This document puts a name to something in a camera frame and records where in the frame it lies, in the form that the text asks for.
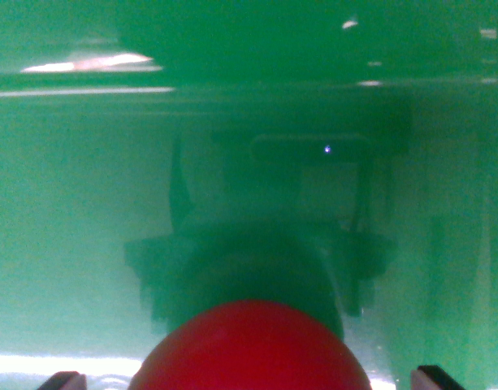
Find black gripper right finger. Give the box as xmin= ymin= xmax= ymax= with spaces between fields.
xmin=409 ymin=364 xmax=467 ymax=390

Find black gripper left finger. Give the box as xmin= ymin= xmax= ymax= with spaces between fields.
xmin=37 ymin=370 xmax=89 ymax=390

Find red tomato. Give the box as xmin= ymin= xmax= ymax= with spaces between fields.
xmin=128 ymin=299 xmax=373 ymax=390

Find green plastic bin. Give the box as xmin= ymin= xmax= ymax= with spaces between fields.
xmin=0 ymin=0 xmax=498 ymax=390

